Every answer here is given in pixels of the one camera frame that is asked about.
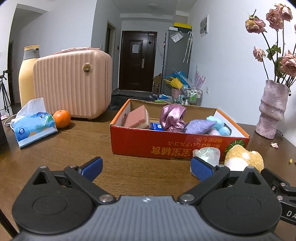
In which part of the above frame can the grey refrigerator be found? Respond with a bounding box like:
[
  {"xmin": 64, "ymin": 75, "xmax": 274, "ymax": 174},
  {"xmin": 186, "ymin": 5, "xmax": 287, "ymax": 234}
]
[{"xmin": 162, "ymin": 28, "xmax": 192, "ymax": 95}]

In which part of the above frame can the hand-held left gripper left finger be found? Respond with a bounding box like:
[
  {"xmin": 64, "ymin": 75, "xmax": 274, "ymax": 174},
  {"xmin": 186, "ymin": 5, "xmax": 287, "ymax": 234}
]
[{"xmin": 29, "ymin": 157, "xmax": 116, "ymax": 205}]

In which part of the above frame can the blue fluffy scrunchie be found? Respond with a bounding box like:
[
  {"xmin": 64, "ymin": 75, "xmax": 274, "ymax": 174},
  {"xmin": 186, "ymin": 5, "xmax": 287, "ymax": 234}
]
[{"xmin": 206, "ymin": 115, "xmax": 232, "ymax": 136}]

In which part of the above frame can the small blue tissue packet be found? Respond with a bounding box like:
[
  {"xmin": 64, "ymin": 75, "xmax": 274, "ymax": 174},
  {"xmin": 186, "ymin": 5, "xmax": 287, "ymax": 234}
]
[{"xmin": 150, "ymin": 122, "xmax": 167, "ymax": 131}]

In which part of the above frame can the orange cardboard box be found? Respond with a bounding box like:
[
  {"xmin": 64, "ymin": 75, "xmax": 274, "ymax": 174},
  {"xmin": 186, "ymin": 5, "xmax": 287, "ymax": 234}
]
[{"xmin": 110, "ymin": 98, "xmax": 251, "ymax": 160}]

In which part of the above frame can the pink ribbed suitcase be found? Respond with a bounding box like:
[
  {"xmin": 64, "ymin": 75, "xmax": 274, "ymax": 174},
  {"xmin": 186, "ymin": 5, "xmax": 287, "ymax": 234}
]
[{"xmin": 33, "ymin": 47, "xmax": 113, "ymax": 120}]

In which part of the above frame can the blue tissue pack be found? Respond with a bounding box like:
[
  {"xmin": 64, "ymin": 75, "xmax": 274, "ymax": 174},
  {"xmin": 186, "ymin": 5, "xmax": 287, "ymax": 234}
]
[{"xmin": 11, "ymin": 98, "xmax": 58, "ymax": 149}]

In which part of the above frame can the dark floor mat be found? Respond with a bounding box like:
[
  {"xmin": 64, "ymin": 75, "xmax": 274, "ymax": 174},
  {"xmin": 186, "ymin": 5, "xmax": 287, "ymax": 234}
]
[{"xmin": 110, "ymin": 93, "xmax": 153, "ymax": 110}]

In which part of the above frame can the cream insulated bottle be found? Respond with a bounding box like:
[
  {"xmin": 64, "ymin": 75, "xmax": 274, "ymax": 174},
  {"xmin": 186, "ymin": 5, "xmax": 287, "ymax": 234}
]
[{"xmin": 18, "ymin": 45, "xmax": 41, "ymax": 108}]

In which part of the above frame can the purple satin scrunchie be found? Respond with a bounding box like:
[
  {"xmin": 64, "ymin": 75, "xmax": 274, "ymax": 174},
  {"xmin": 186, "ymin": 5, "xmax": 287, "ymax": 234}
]
[{"xmin": 160, "ymin": 104, "xmax": 187, "ymax": 133}]

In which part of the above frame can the orange fruit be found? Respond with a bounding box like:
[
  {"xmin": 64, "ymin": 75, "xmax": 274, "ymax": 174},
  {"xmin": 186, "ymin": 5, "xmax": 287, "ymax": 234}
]
[{"xmin": 53, "ymin": 110, "xmax": 71, "ymax": 129}]

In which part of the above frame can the purple fabric cushion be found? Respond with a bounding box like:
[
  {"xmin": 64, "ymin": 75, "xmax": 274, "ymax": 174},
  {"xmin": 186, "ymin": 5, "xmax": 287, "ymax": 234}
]
[{"xmin": 181, "ymin": 119, "xmax": 218, "ymax": 134}]

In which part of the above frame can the white charger with cable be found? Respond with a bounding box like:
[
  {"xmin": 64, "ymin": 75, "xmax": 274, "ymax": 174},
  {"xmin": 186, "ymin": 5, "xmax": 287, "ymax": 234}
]
[{"xmin": 3, "ymin": 115, "xmax": 18, "ymax": 128}]

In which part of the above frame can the iridescent clear pouch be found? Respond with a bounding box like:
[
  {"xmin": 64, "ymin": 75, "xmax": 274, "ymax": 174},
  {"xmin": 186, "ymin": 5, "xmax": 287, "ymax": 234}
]
[{"xmin": 193, "ymin": 148, "xmax": 221, "ymax": 166}]

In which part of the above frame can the pink layered sponge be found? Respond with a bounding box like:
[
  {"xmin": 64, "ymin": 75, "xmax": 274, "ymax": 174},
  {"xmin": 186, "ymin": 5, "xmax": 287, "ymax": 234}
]
[{"xmin": 122, "ymin": 105, "xmax": 151, "ymax": 130}]

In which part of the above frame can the bunch of dried pink roses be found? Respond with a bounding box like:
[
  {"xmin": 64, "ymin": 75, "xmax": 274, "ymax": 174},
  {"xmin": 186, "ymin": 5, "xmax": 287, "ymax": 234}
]
[{"xmin": 245, "ymin": 3, "xmax": 296, "ymax": 87}]

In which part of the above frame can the dark wooden door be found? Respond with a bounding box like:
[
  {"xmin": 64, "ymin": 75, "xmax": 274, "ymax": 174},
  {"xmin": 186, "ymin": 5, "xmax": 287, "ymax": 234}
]
[{"xmin": 118, "ymin": 30, "xmax": 158, "ymax": 91}]

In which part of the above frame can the trolley cart with bottles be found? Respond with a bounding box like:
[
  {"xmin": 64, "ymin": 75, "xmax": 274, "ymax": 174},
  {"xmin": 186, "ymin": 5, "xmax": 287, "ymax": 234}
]
[{"xmin": 179, "ymin": 85, "xmax": 204, "ymax": 106}]

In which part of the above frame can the mauve ceramic vase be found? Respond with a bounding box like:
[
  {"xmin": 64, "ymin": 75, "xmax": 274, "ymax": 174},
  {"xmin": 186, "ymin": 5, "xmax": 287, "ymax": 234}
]
[{"xmin": 255, "ymin": 79, "xmax": 290, "ymax": 139}]

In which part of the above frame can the brown cardboard carton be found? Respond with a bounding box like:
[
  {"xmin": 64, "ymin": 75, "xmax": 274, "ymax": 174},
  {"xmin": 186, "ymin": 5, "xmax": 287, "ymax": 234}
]
[{"xmin": 153, "ymin": 74, "xmax": 163, "ymax": 95}]

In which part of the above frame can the pile of blue yellow bags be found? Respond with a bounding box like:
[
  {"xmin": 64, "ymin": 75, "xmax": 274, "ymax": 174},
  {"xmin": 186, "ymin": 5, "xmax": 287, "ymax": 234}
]
[{"xmin": 163, "ymin": 68, "xmax": 192, "ymax": 90}]

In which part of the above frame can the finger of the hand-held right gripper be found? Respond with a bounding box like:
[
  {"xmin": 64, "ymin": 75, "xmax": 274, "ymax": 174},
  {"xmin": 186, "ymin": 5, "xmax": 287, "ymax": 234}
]
[{"xmin": 261, "ymin": 168, "xmax": 296, "ymax": 202}]

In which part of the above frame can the yellow and white plush toy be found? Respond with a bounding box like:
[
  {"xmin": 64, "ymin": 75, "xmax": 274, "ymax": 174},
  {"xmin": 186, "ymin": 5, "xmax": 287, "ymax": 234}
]
[{"xmin": 224, "ymin": 145, "xmax": 264, "ymax": 172}]

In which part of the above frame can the folded white umbrella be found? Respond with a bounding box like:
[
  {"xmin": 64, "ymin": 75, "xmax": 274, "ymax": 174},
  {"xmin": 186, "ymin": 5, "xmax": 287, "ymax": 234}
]
[{"xmin": 183, "ymin": 32, "xmax": 193, "ymax": 63}]

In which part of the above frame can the black camera tripod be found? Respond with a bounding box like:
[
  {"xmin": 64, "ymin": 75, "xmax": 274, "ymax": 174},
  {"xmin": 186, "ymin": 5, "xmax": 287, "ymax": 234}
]
[{"xmin": 0, "ymin": 69, "xmax": 13, "ymax": 114}]

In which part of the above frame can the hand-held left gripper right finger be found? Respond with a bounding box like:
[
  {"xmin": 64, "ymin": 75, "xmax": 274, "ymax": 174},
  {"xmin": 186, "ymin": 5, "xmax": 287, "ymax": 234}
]
[{"xmin": 177, "ymin": 157, "xmax": 269, "ymax": 205}]

